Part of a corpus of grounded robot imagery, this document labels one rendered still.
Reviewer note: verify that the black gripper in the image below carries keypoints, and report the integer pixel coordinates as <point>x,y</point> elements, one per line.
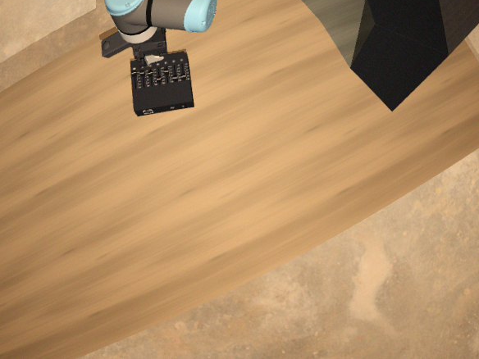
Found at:
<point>151,47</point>

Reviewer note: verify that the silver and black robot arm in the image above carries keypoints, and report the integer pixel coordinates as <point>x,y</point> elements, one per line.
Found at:
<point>130,15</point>

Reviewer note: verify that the black lighting desk with faders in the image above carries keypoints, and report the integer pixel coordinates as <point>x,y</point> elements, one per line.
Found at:
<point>171,91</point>

